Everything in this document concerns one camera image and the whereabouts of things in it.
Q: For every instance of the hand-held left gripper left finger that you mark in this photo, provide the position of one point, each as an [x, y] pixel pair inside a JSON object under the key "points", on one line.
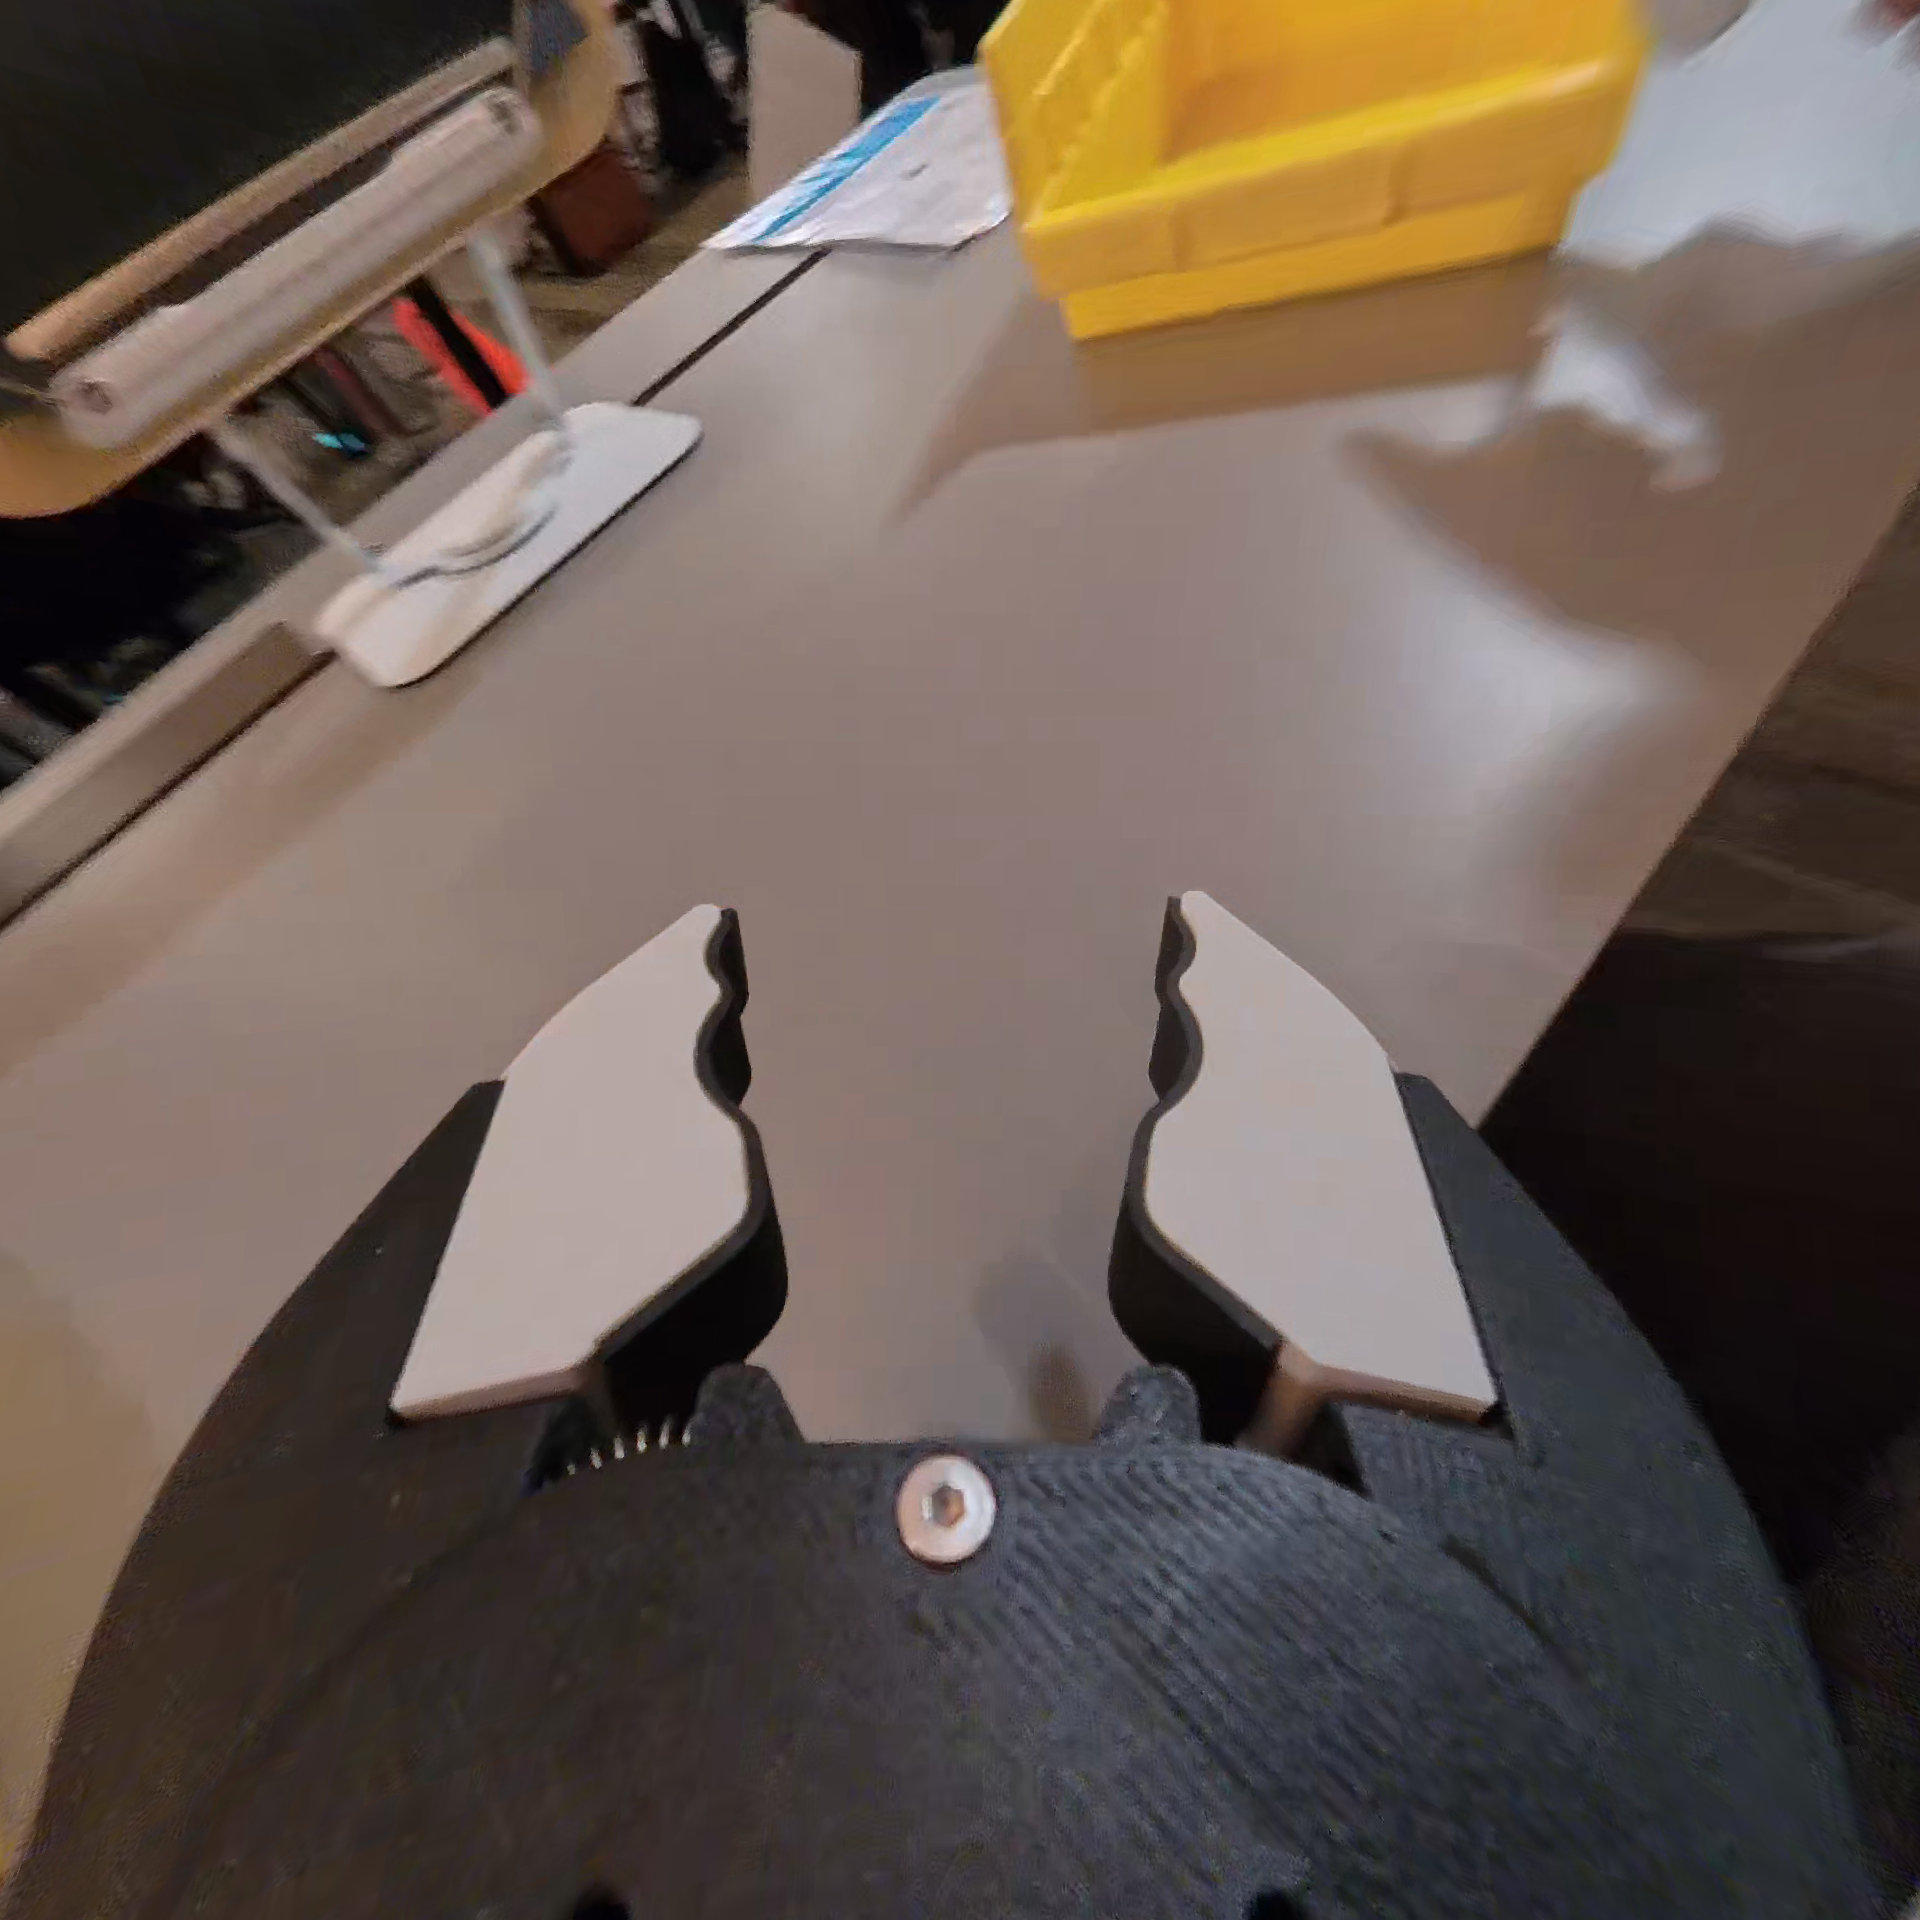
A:
{"points": [[585, 1200]]}

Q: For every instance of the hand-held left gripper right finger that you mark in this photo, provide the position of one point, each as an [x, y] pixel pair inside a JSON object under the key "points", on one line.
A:
{"points": [[1303, 1200]]}

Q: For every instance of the yellow plastic bin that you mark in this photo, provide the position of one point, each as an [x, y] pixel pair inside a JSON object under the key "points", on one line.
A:
{"points": [[1291, 255]]}

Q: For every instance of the grey desk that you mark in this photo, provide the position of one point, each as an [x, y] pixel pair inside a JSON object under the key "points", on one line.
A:
{"points": [[960, 674]]}

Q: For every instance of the black monitor with white stand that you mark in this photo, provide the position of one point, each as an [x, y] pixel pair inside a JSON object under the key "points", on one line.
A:
{"points": [[570, 481]]}

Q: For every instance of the orange traffic cone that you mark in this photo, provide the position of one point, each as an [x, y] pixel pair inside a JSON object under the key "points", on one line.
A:
{"points": [[451, 355]]}

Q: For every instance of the laminated paper sheet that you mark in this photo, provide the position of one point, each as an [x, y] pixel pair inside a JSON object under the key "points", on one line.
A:
{"points": [[887, 188]]}

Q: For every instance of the pale blurred sheet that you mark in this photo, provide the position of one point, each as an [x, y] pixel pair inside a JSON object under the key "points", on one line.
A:
{"points": [[1755, 119]]}

